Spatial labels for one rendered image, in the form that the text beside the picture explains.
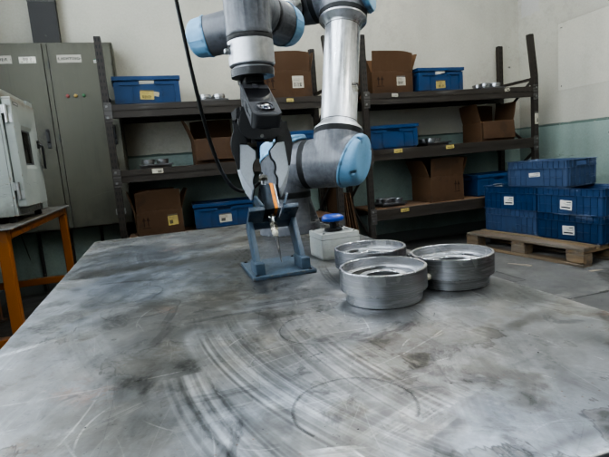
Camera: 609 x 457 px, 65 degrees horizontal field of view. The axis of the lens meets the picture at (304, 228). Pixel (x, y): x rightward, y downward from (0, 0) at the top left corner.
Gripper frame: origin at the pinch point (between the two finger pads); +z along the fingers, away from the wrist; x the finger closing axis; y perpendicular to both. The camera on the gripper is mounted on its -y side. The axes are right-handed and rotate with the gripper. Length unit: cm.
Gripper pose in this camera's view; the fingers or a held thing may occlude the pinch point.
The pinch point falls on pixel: (265, 190)
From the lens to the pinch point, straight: 79.8
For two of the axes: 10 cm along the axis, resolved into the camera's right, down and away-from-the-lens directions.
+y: -2.7, -1.2, 9.5
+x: -9.6, 1.2, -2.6
